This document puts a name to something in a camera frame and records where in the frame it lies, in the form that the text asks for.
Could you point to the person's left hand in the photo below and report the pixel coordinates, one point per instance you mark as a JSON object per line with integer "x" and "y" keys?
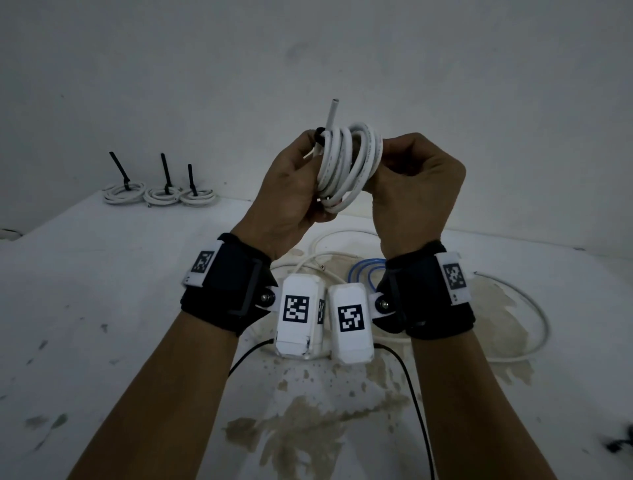
{"x": 282, "y": 198}

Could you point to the person's right hand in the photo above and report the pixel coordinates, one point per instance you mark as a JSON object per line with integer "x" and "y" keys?
{"x": 420, "y": 198}

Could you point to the black cable ties bunch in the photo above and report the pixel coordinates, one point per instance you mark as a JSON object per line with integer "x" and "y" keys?
{"x": 618, "y": 442}

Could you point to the person's right forearm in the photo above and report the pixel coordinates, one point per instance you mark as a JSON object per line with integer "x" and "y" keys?
{"x": 475, "y": 415}

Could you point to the person's left forearm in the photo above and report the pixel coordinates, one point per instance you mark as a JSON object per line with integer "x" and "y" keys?
{"x": 153, "y": 405}

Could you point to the white checkered marker tag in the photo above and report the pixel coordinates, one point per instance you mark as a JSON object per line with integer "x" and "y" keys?
{"x": 202, "y": 262}
{"x": 454, "y": 277}

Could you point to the white power adapter box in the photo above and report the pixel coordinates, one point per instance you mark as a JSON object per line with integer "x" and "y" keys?
{"x": 9, "y": 235}

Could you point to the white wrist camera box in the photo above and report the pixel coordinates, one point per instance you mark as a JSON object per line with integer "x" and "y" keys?
{"x": 296, "y": 341}
{"x": 351, "y": 346}

